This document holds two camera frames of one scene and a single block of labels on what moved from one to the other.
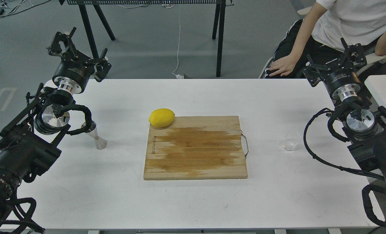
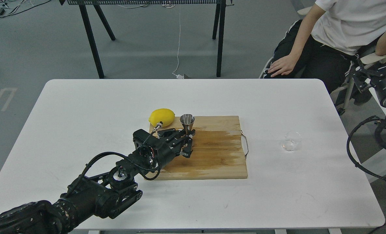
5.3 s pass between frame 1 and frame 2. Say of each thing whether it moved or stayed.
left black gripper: moved
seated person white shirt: stayed
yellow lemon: stayed
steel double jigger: moved
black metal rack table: stayed
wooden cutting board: stayed
